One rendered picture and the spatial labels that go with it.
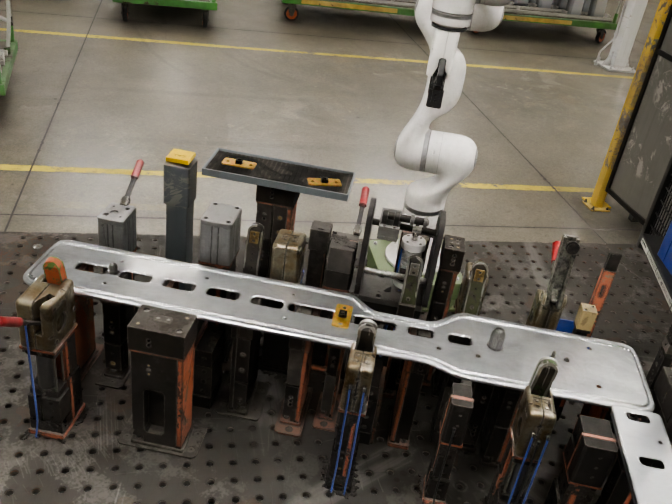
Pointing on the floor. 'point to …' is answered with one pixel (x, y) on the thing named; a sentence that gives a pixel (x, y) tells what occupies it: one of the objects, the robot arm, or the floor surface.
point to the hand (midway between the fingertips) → (434, 96)
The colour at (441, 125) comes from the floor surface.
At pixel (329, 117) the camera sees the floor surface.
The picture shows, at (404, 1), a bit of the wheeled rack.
